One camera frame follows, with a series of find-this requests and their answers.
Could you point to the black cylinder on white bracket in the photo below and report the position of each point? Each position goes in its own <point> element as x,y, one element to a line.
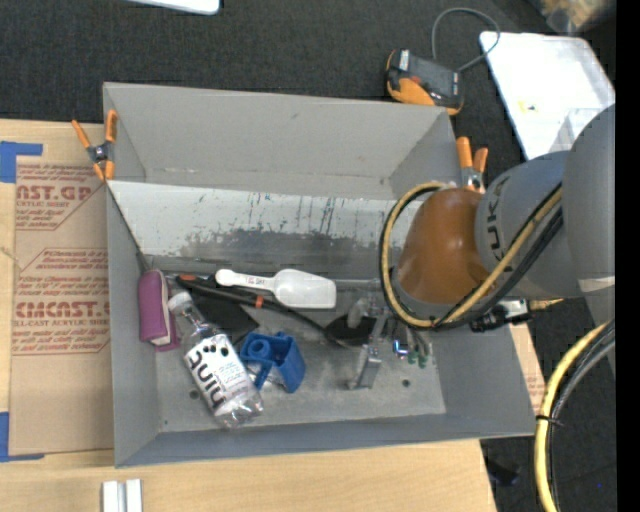
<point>492,320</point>

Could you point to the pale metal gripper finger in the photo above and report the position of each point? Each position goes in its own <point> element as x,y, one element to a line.
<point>368,371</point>
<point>358,312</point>

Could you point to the black flat cloth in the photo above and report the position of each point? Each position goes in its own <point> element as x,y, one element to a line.
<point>222,315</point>

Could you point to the blue plastic block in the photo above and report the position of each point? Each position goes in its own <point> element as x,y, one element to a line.
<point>280,357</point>

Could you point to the purple and white sponge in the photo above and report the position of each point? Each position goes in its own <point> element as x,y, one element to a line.
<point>152,305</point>

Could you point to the clear plastic bottle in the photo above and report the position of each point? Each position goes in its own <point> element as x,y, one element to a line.
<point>220,370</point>

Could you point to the brown cardboard board red print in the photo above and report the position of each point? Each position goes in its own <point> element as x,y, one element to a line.
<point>55,300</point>

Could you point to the grey metal bin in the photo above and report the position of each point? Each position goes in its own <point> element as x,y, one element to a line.
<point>280,150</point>

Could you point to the white plastic measuring scoop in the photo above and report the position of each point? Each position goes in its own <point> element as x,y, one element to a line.
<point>300,289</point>

